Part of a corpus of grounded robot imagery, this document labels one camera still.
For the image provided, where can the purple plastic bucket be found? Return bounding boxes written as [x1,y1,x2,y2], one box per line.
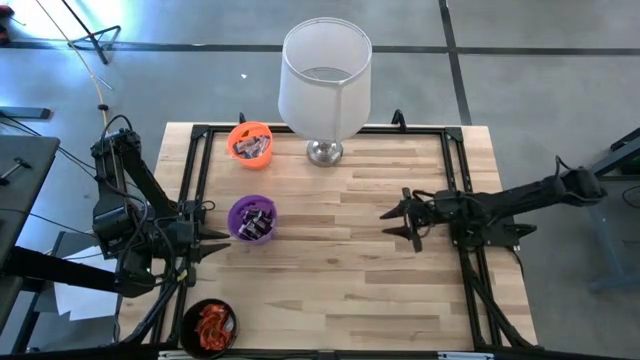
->
[227,194,279,245]

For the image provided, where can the orange candy pack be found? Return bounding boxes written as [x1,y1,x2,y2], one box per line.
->
[196,317,216,350]
[203,303,230,329]
[208,329,229,351]

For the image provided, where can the white paper sheets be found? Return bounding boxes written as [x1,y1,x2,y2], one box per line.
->
[52,243,126,322]

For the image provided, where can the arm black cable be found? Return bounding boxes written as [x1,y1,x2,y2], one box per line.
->
[409,154,609,236]
[97,113,216,291]

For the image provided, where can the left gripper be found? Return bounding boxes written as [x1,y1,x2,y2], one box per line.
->
[169,219,233,290]

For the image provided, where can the white shade silver table lamp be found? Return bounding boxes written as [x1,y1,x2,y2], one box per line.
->
[277,17,374,169]

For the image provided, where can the yellow floor cable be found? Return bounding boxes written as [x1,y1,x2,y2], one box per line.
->
[33,0,112,127]

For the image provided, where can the red object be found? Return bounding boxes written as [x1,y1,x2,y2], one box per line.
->
[0,4,17,45]

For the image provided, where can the black plastic bucket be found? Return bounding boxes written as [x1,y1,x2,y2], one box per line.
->
[179,298,240,359]

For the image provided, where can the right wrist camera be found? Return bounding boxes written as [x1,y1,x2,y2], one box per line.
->
[435,192,471,226]

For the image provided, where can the black aluminium table frame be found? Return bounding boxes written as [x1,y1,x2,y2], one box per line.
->
[117,108,539,354]

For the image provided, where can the grey side desk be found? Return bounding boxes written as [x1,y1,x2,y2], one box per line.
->
[0,133,62,274]

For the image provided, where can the grey flat bar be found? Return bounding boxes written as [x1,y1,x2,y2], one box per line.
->
[0,106,53,121]

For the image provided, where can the blue metal table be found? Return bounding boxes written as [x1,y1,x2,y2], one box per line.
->
[585,125,640,295]

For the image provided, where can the thin black cable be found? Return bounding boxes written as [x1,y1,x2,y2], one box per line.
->
[0,113,101,179]

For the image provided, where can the black crossbar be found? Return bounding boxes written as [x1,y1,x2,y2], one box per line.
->
[0,244,129,296]

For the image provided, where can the orange pumpkin bucket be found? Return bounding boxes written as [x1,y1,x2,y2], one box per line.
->
[227,120,275,172]

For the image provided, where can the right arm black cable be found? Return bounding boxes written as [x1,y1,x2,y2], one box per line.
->
[409,154,609,236]

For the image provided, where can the black metal stand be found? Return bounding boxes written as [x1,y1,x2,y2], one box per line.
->
[59,0,123,66]

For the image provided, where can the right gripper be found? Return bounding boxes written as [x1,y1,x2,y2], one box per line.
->
[378,187,441,254]

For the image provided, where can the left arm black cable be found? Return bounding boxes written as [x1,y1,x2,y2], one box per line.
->
[97,113,216,291]

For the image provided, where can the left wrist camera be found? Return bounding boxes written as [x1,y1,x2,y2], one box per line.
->
[164,222,194,247]

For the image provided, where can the black t-handle tool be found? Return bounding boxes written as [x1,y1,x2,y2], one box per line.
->
[0,156,33,187]

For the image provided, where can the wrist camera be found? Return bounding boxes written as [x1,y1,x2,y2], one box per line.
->
[164,222,194,247]
[435,192,471,226]

